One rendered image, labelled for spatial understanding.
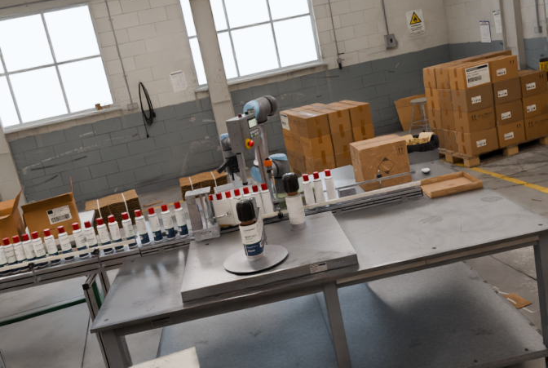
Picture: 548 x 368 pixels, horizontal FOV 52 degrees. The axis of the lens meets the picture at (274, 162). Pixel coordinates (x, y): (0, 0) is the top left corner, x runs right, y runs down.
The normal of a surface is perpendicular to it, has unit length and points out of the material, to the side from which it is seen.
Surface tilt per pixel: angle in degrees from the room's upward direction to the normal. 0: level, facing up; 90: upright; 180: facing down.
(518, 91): 91
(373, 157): 90
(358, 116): 90
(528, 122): 89
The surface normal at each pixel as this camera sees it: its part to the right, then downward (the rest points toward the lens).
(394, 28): 0.25, 0.16
